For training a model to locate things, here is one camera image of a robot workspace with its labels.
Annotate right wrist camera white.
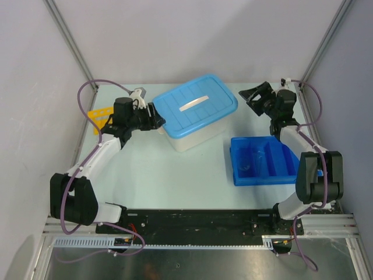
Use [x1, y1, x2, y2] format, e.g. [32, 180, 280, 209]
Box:
[280, 78, 292, 90]

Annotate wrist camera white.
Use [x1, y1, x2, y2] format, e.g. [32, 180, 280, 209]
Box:
[280, 78, 292, 90]
[129, 87, 146, 109]

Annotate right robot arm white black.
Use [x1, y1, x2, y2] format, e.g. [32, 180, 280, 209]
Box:
[230, 81, 343, 234]

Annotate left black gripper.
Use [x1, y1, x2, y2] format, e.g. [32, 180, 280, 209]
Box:
[127, 103, 165, 131]

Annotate white plastic tub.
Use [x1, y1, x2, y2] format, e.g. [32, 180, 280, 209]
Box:
[161, 110, 235, 152]

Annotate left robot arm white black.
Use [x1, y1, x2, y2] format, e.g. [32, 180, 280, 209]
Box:
[50, 97, 166, 233]

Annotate yellow test tube rack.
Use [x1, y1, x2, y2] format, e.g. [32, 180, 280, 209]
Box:
[87, 107, 114, 129]

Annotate white cable duct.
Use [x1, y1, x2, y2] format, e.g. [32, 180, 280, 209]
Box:
[54, 236, 295, 250]

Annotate blue compartment tray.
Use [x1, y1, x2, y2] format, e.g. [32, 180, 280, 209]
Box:
[230, 136, 300, 186]

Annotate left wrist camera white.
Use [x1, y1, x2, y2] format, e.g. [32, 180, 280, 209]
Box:
[129, 87, 146, 109]

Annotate blue plastic lid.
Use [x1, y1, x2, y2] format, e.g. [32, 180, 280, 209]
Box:
[153, 74, 238, 139]

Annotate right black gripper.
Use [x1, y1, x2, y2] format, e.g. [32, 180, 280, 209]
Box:
[239, 81, 279, 118]

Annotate clear watch glass dish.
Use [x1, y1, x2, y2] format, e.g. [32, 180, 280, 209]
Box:
[237, 152, 252, 172]

